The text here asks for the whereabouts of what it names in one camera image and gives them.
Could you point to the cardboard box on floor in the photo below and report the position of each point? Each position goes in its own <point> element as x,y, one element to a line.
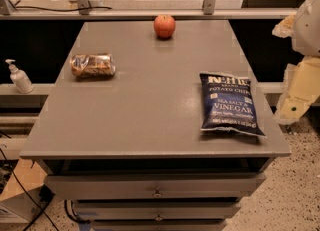
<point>20,199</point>

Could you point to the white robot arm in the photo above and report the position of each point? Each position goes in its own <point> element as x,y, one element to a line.
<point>304,29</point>

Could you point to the red apple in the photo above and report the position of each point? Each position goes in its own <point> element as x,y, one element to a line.
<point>164,26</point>

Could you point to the blue potato chip bag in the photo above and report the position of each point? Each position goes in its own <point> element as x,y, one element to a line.
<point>228,104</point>

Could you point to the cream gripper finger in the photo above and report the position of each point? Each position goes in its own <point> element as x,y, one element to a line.
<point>301,88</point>

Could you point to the white pump bottle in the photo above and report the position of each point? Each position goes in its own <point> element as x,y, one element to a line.
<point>19,78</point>

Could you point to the grey middle drawer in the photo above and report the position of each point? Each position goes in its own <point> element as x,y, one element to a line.
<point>157,210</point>

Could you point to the grey top drawer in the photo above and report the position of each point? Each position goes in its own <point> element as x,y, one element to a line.
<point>154,186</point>

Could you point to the grey bottom drawer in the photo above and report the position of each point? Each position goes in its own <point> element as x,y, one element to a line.
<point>165,225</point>

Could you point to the crushed brown soda can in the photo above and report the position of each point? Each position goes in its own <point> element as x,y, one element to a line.
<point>92,65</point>

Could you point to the grey drawer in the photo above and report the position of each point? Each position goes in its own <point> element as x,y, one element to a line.
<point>154,186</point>
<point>157,210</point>
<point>165,225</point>

